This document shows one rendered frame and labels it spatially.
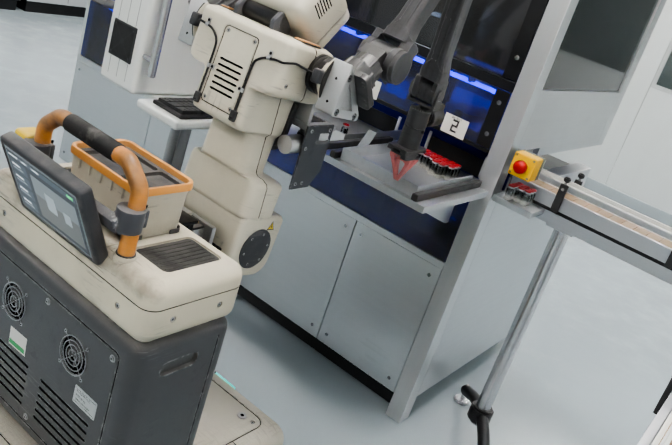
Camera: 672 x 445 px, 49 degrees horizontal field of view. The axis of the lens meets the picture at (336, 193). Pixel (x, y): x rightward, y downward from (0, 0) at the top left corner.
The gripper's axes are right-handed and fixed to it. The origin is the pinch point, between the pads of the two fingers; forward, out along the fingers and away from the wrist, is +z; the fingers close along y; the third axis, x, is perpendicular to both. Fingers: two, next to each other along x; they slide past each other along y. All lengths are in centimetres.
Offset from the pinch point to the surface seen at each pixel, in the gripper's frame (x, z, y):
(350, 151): 17.2, 0.3, 1.5
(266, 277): 58, 74, 38
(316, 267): 38, 59, 38
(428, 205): -10.6, 3.5, 2.0
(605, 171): 62, 79, 498
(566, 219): -33, 4, 50
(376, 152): 19.5, 3.2, 19.8
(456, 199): -10.9, 3.8, 17.8
